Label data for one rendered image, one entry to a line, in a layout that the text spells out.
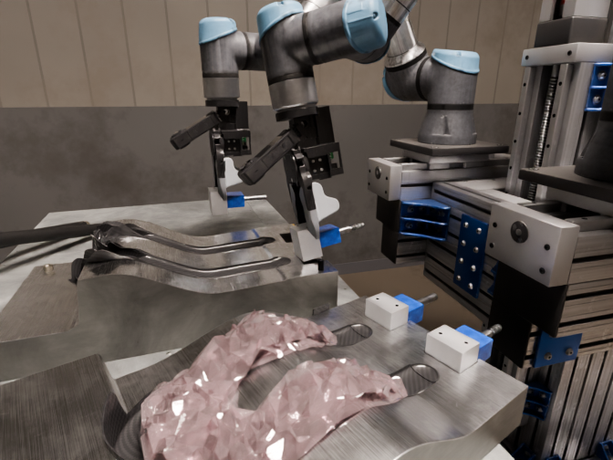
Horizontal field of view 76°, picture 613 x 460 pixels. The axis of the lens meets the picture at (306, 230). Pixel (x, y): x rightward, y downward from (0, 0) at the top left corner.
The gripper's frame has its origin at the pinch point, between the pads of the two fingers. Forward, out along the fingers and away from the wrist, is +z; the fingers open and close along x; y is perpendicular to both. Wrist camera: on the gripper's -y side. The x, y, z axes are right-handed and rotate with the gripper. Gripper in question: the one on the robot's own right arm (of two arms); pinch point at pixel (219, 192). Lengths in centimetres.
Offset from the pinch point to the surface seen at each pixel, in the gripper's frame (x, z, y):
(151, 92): 142, -22, -15
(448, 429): -67, 9, 12
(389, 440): -69, 5, 5
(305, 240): -31.0, 2.0, 10.2
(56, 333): -36.0, 9.0, -26.7
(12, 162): 144, 11, -85
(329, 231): -30.5, 1.1, 14.8
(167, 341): -36.0, 13.3, -13.0
